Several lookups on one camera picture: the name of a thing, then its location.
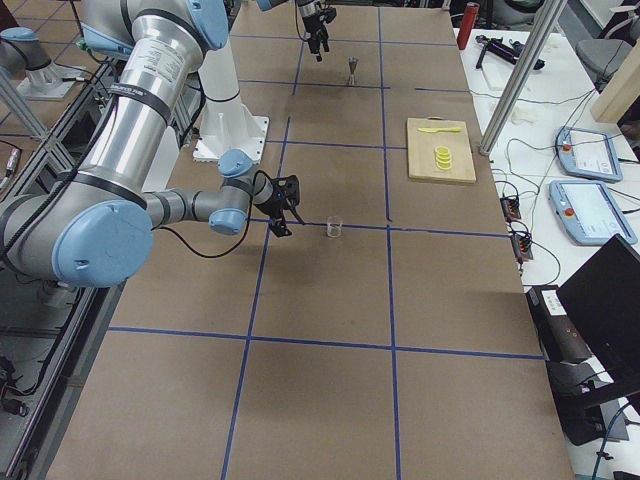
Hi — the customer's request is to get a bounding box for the red cylinder bottle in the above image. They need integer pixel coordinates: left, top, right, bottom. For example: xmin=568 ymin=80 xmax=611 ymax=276
xmin=456 ymin=2 xmax=480 ymax=50

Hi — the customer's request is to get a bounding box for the lower teach pendant tablet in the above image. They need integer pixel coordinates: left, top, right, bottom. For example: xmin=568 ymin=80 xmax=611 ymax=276
xmin=548 ymin=180 xmax=638 ymax=246

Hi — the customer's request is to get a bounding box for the wooden cutting board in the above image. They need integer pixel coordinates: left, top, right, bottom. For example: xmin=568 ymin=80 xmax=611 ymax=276
xmin=406 ymin=118 xmax=476 ymax=184

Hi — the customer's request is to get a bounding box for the steel jigger measuring cup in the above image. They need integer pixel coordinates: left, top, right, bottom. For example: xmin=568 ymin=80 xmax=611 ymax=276
xmin=347 ymin=57 xmax=359 ymax=86

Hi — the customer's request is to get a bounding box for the aluminium frame post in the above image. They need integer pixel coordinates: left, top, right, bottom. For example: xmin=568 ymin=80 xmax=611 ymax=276
xmin=479 ymin=0 xmax=567 ymax=156

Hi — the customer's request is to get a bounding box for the wooden plank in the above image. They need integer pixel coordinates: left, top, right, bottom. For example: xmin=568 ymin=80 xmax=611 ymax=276
xmin=591 ymin=43 xmax=639 ymax=123

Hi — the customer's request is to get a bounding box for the upper teach pendant tablet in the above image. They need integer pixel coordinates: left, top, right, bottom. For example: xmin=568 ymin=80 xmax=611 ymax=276
xmin=555 ymin=127 xmax=623 ymax=183

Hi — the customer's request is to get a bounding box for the lemon slice nearest knife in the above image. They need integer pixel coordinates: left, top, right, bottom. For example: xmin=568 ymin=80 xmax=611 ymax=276
xmin=434 ymin=146 xmax=451 ymax=156

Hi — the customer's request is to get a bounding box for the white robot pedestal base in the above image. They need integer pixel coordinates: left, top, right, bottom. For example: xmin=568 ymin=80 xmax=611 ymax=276
xmin=194 ymin=40 xmax=269 ymax=164

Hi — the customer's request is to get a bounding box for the teach pendant tablet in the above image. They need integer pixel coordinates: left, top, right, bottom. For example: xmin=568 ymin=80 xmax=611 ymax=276
xmin=548 ymin=180 xmax=638 ymax=246
xmin=555 ymin=127 xmax=623 ymax=183

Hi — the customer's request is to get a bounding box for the black monitor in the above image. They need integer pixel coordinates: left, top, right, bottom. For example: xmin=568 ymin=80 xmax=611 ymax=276
xmin=526 ymin=234 xmax=639 ymax=445

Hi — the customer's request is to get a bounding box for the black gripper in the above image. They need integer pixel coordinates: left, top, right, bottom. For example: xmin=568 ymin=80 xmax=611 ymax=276
xmin=298 ymin=5 xmax=335 ymax=62
xmin=259 ymin=176 xmax=306 ymax=236

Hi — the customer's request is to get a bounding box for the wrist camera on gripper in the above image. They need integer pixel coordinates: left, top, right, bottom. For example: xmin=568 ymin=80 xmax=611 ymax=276
xmin=275 ymin=175 xmax=300 ymax=208

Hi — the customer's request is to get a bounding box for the yellow plastic knife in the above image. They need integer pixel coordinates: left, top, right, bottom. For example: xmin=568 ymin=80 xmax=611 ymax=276
xmin=417 ymin=127 xmax=462 ymax=133

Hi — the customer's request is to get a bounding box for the clear glass cup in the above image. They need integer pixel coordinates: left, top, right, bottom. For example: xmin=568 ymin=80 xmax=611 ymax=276
xmin=326 ymin=215 xmax=343 ymax=239

